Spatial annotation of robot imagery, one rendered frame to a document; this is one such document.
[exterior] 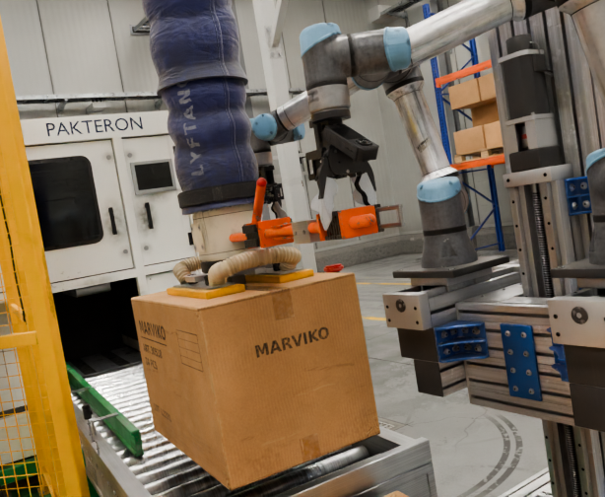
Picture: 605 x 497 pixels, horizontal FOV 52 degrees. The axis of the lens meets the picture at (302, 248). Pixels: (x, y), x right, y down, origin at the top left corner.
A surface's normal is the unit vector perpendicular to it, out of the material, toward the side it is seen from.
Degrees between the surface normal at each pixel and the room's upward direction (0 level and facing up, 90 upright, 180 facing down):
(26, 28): 90
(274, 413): 89
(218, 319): 89
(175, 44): 95
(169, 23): 74
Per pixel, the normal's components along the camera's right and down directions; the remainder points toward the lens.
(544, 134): 0.55, -0.04
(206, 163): -0.19, -0.19
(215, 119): 0.15, -0.32
